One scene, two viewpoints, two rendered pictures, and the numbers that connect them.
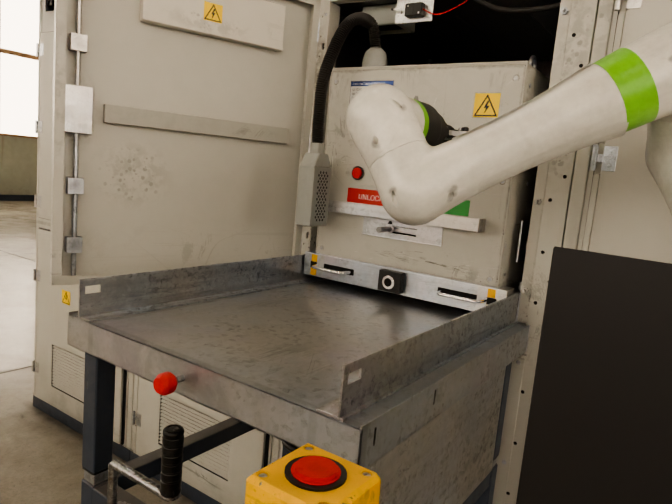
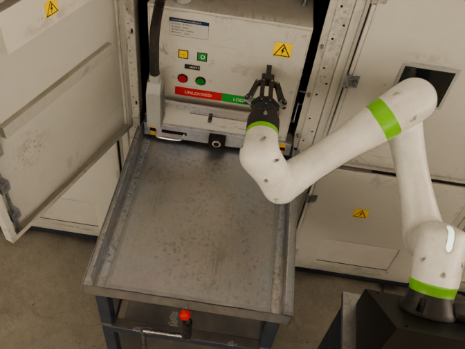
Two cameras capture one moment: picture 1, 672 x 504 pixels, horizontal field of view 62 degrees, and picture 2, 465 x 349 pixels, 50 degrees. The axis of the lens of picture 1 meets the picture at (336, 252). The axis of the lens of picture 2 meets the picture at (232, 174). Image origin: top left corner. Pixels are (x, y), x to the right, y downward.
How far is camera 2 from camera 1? 1.19 m
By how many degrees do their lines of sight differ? 50
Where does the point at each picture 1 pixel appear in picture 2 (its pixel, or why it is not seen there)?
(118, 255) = (35, 196)
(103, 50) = not seen: outside the picture
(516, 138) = (336, 163)
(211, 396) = (207, 309)
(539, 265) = (306, 124)
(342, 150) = (167, 62)
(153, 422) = not seen: hidden behind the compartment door
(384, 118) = (271, 171)
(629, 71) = (391, 128)
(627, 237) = not seen: hidden behind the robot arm
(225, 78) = (64, 41)
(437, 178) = (299, 190)
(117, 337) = (131, 293)
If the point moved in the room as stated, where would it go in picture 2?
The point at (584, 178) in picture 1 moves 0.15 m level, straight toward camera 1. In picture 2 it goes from (338, 85) to (347, 116)
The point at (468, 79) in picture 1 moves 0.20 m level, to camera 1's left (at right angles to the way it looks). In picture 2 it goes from (270, 32) to (209, 45)
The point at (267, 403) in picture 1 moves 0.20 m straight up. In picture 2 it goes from (242, 311) to (251, 277)
